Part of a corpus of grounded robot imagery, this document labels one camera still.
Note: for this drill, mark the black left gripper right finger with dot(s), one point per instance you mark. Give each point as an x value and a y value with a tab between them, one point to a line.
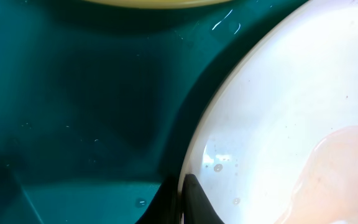
196	207

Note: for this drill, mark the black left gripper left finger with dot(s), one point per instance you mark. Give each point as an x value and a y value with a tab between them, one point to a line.
163	207

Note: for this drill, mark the teal plastic tray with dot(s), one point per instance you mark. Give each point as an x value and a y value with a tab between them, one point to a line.
98	103

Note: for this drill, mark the white plate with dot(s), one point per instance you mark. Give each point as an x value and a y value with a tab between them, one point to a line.
278	143

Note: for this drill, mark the yellow-green plastic plate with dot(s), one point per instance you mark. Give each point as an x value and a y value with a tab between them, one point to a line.
158	4

